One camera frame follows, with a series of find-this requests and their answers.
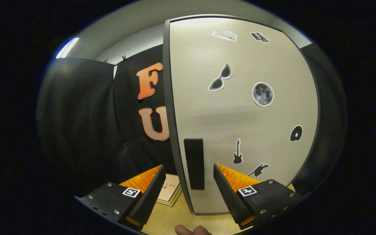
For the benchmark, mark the yellow-edged book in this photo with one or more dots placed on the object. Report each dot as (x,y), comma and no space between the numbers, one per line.
(171,204)

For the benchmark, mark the row of black cloth clips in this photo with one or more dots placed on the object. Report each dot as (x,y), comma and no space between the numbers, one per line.
(123,59)

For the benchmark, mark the beige cover book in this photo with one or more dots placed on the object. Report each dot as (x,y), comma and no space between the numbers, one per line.
(171,192)

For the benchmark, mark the black backdrop cloth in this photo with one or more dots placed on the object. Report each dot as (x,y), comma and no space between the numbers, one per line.
(77,130)

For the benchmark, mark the ceiling light panel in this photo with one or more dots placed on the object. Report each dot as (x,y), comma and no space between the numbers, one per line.
(68,48)

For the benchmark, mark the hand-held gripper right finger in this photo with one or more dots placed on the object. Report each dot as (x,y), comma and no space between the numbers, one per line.
(228,195)

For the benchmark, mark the dark grey shoe cabinet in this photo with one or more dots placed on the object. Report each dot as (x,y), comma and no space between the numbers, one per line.
(166,81)

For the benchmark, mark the beige shoe cabinet door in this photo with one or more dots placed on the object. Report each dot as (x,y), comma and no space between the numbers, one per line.
(240,114)

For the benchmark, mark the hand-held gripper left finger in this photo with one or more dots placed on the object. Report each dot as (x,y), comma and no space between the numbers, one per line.
(152,192)

